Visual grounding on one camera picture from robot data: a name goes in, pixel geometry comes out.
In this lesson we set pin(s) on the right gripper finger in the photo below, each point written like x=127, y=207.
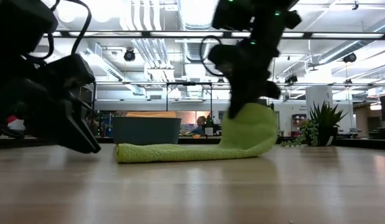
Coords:
x=236, y=104
x=248, y=101

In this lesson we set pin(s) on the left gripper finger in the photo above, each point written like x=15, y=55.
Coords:
x=55, y=127
x=83, y=130

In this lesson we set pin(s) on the lime green microfiber towel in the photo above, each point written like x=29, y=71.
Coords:
x=242, y=133

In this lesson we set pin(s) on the orange microfiber towel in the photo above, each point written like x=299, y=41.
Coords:
x=152, y=114

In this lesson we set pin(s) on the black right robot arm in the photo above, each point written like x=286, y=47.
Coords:
x=270, y=25

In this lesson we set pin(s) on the small white box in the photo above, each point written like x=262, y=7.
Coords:
x=208, y=130

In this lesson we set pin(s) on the black background rack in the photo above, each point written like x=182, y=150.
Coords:
x=94, y=93

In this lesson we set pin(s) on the black ceiling-mounted device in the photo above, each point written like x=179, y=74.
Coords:
x=349, y=57
x=129, y=55
x=291, y=78

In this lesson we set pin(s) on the person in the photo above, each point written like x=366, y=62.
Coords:
x=200, y=124

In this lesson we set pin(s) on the red and white shelf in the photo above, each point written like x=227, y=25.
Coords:
x=296, y=124

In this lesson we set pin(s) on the teal plastic bin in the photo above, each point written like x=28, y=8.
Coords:
x=145, y=132

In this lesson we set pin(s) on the pale trailing succulent sprig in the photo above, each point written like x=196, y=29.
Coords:
x=309, y=132

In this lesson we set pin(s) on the spiky potted green plant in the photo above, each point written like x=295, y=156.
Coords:
x=326, y=116

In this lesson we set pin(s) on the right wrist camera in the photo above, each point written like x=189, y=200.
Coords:
x=223, y=59

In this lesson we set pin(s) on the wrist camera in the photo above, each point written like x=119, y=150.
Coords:
x=21, y=25
x=223, y=59

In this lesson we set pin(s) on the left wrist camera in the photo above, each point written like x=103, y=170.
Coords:
x=21, y=25

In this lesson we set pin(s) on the black aluminium rig frame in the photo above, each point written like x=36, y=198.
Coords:
x=360, y=143

